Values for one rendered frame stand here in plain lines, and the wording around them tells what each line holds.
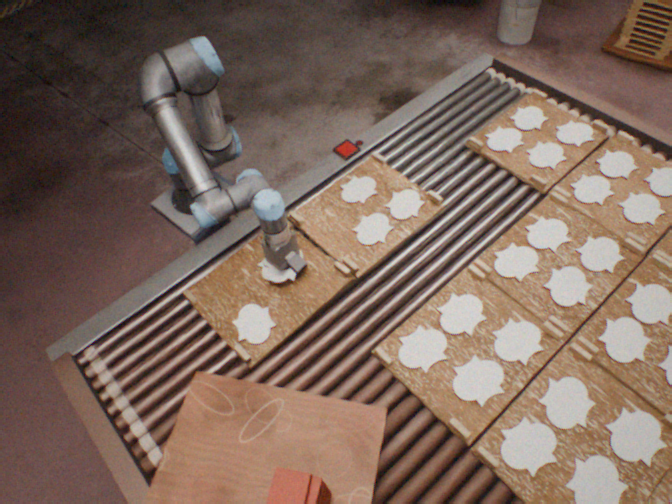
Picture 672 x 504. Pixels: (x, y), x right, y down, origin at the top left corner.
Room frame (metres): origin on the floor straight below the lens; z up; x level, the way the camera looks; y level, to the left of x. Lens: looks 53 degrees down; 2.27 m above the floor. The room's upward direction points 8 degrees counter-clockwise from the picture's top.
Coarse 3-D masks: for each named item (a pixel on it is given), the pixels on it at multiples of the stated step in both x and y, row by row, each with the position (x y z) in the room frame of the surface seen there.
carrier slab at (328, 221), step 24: (360, 168) 1.32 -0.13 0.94; (384, 168) 1.31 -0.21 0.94; (336, 192) 1.22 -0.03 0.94; (384, 192) 1.19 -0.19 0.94; (288, 216) 1.14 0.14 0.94; (312, 216) 1.13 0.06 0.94; (336, 216) 1.11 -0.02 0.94; (360, 216) 1.10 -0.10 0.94; (432, 216) 1.06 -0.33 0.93; (312, 240) 1.03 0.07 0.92; (336, 240) 1.01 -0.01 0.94; (384, 240) 0.99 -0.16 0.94; (360, 264) 0.91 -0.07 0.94
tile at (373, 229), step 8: (376, 216) 1.08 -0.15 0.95; (384, 216) 1.08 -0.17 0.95; (360, 224) 1.06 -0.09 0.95; (368, 224) 1.05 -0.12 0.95; (376, 224) 1.05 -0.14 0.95; (384, 224) 1.04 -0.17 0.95; (360, 232) 1.02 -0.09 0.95; (368, 232) 1.02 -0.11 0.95; (376, 232) 1.02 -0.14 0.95; (384, 232) 1.01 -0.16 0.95; (360, 240) 0.99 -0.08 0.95; (368, 240) 0.99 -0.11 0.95; (376, 240) 0.98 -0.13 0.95
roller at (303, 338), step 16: (576, 112) 1.49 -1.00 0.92; (496, 176) 1.21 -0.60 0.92; (480, 192) 1.15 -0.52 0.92; (464, 208) 1.09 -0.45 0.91; (432, 224) 1.04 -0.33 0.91; (448, 224) 1.04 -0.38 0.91; (416, 240) 0.98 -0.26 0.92; (432, 240) 0.99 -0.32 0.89; (400, 256) 0.93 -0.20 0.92; (384, 272) 0.88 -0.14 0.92; (368, 288) 0.83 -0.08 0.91; (336, 304) 0.79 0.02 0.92; (352, 304) 0.79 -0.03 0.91; (320, 320) 0.74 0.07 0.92; (304, 336) 0.69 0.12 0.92; (288, 352) 0.65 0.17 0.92; (256, 368) 0.62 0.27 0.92; (272, 368) 0.61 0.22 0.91; (160, 448) 0.42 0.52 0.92; (144, 464) 0.39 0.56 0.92
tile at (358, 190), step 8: (352, 184) 1.24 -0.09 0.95; (360, 184) 1.23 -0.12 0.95; (368, 184) 1.23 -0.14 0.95; (344, 192) 1.21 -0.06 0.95; (352, 192) 1.20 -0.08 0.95; (360, 192) 1.20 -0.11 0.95; (368, 192) 1.19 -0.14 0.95; (376, 192) 1.19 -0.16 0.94; (344, 200) 1.17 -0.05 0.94; (352, 200) 1.17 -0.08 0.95; (360, 200) 1.16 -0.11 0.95
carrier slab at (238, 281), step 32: (256, 256) 0.99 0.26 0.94; (320, 256) 0.96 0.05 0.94; (192, 288) 0.90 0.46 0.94; (224, 288) 0.88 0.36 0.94; (256, 288) 0.87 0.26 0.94; (288, 288) 0.85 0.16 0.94; (320, 288) 0.84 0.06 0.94; (224, 320) 0.77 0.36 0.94; (288, 320) 0.74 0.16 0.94; (256, 352) 0.65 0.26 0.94
